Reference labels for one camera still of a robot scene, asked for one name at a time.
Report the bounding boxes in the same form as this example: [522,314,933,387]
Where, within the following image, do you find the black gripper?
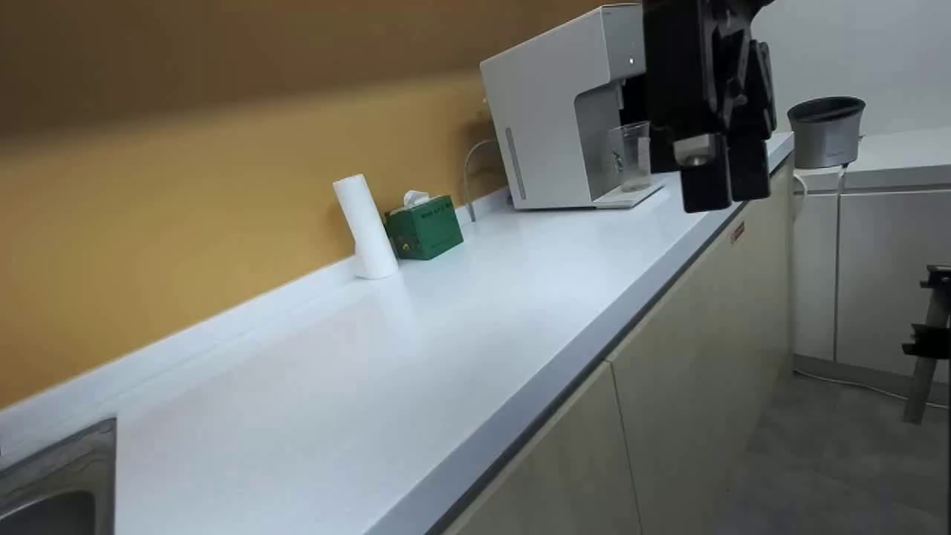
[639,0,777,218]

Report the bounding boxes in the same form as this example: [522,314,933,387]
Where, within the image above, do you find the clear plastic cup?
[614,123,648,194]

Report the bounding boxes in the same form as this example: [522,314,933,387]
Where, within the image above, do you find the white drip tray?
[590,175,669,215]

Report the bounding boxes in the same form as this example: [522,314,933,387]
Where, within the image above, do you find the dark grey round pot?
[783,93,868,172]

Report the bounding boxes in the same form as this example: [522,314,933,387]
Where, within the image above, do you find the white side cabinet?
[788,126,951,387]

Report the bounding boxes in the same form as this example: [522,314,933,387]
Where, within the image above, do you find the cream cabinet door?
[604,167,797,535]
[440,360,645,535]

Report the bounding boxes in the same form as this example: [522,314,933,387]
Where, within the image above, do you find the white coffee machine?
[479,2,669,215]

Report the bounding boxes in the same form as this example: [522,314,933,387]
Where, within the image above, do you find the black and white tripod stand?
[899,261,951,427]

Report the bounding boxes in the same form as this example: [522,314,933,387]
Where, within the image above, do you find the green tissue box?
[384,187,467,264]

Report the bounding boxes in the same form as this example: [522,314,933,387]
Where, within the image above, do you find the white paper towel roll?
[329,172,401,283]

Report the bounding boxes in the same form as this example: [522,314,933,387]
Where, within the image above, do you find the steel sink basin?
[0,417,122,535]

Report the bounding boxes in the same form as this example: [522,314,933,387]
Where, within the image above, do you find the thin white hanging cable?
[829,164,850,368]

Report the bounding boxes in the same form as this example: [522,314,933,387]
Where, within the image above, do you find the black cables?
[459,135,498,203]

